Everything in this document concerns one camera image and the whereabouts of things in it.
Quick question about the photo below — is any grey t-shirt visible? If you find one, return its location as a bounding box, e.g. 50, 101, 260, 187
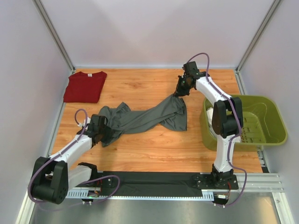
99, 95, 187, 147

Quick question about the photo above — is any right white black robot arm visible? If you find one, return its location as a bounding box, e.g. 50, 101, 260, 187
173, 61, 243, 189

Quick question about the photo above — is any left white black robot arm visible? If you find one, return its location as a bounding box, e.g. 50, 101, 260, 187
28, 114, 113, 204

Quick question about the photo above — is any white crumpled t-shirt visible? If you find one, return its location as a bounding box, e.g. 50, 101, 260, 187
206, 107, 217, 138

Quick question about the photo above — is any red folded t-shirt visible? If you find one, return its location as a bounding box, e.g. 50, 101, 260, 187
64, 71, 107, 103

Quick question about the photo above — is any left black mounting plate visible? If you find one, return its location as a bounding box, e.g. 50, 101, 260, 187
77, 172, 118, 189

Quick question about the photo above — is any black mounting plate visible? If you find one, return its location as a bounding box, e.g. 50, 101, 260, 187
192, 173, 239, 190
77, 172, 118, 189

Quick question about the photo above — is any green plastic basket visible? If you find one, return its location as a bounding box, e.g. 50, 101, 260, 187
200, 94, 288, 151

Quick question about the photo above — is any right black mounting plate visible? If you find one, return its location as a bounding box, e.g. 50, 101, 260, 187
192, 173, 239, 190

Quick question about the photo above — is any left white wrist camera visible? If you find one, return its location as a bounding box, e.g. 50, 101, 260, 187
76, 120, 86, 128

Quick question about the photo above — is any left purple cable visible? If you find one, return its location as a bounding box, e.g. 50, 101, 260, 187
27, 108, 122, 212

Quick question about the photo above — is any grey slotted cable duct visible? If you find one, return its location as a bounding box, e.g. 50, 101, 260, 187
66, 188, 214, 202

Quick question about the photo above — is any right aluminium frame post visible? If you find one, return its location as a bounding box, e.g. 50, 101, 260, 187
235, 0, 283, 73

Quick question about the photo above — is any aluminium frame post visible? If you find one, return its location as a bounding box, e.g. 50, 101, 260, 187
235, 0, 283, 73
32, 0, 75, 72

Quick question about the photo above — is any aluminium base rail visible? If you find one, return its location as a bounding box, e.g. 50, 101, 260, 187
28, 169, 285, 193

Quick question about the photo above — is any left aluminium frame post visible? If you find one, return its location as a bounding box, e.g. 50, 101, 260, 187
32, 0, 75, 72

